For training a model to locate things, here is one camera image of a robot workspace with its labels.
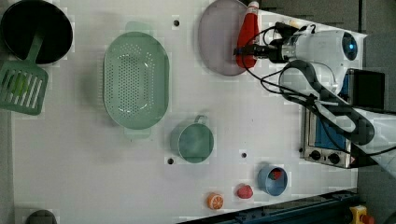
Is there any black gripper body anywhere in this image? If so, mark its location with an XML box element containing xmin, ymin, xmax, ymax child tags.
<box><xmin>253</xmin><ymin>46</ymin><xmax>284</xmax><ymax>63</ymax></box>

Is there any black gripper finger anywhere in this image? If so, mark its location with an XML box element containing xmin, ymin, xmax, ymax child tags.
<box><xmin>234</xmin><ymin>54</ymin><xmax>256</xmax><ymax>60</ymax></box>
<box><xmin>233</xmin><ymin>45</ymin><xmax>255</xmax><ymax>53</ymax></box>

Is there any red plush ketchup bottle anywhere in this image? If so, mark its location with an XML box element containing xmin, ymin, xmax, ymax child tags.
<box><xmin>236</xmin><ymin>0</ymin><xmax>260</xmax><ymax>68</ymax></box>

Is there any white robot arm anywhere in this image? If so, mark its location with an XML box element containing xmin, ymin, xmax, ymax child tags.
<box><xmin>233</xmin><ymin>25</ymin><xmax>395</xmax><ymax>175</ymax></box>

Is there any grey round plate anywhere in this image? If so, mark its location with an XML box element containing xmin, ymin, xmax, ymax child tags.
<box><xmin>198</xmin><ymin>0</ymin><xmax>247</xmax><ymax>77</ymax></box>

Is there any silver toaster oven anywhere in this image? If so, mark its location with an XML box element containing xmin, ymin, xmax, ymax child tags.
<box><xmin>300</xmin><ymin>68</ymin><xmax>387</xmax><ymax>170</ymax></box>

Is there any green perforated colander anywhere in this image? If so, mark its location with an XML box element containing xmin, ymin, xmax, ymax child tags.
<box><xmin>103</xmin><ymin>21</ymin><xmax>170</xmax><ymax>139</ymax></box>

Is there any red toy in cup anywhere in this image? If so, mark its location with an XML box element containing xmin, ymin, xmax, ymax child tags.
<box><xmin>269</xmin><ymin>168</ymin><xmax>282</xmax><ymax>180</ymax></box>

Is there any blue cup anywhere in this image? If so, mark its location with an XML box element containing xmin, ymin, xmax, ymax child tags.
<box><xmin>257</xmin><ymin>165</ymin><xmax>288</xmax><ymax>196</ymax></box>

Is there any red strawberry toy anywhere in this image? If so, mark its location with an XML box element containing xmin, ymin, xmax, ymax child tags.
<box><xmin>236</xmin><ymin>185</ymin><xmax>253</xmax><ymax>199</ymax></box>

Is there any orange slice toy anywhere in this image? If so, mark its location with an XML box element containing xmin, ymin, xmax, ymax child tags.
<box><xmin>206</xmin><ymin>193</ymin><xmax>224</xmax><ymax>210</ymax></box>

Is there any yellow red button box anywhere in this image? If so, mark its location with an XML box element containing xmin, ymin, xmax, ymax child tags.
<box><xmin>349</xmin><ymin>205</ymin><xmax>375</xmax><ymax>224</ymax></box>

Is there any green slotted spatula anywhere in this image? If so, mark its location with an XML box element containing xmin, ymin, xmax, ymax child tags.
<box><xmin>0</xmin><ymin>32</ymin><xmax>49</xmax><ymax>116</ymax></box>

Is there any black frying pan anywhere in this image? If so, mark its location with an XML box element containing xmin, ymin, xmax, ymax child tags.
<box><xmin>1</xmin><ymin>0</ymin><xmax>73</xmax><ymax>64</ymax></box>

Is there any dark grey round object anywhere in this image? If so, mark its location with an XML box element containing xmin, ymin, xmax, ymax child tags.
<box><xmin>24</xmin><ymin>210</ymin><xmax>58</xmax><ymax>224</ymax></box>

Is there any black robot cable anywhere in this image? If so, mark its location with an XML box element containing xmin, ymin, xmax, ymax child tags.
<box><xmin>241</xmin><ymin>21</ymin><xmax>396</xmax><ymax>157</ymax></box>

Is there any blue metal rail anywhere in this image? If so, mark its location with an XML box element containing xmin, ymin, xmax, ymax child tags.
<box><xmin>177</xmin><ymin>190</ymin><xmax>361</xmax><ymax>224</ymax></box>

